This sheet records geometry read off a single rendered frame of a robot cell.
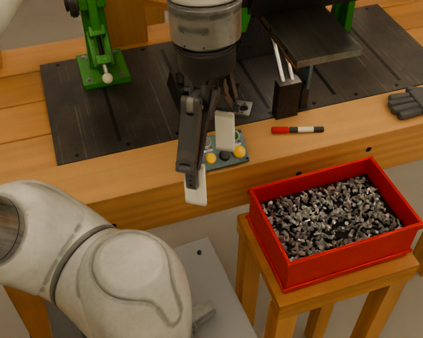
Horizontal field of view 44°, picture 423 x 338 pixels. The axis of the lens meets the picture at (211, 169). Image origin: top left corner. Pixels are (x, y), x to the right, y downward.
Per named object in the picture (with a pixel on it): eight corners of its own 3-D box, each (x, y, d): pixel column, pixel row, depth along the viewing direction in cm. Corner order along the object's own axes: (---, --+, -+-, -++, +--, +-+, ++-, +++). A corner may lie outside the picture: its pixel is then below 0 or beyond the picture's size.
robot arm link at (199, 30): (153, 5, 61) (158, 53, 64) (229, 11, 58) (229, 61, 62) (182, -20, 67) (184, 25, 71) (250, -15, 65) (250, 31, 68)
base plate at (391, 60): (452, 82, 149) (454, 76, 147) (58, 171, 125) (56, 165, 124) (376, 9, 176) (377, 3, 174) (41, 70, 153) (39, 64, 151)
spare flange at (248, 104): (238, 102, 140) (238, 99, 139) (252, 104, 139) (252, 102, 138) (233, 115, 136) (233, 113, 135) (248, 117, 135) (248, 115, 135)
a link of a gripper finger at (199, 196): (205, 163, 70) (203, 166, 69) (207, 203, 74) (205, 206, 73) (184, 159, 70) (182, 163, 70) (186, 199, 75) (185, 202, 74)
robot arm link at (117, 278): (149, 402, 80) (133, 337, 64) (66, 334, 87) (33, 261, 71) (213, 322, 89) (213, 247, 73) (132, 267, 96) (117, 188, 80)
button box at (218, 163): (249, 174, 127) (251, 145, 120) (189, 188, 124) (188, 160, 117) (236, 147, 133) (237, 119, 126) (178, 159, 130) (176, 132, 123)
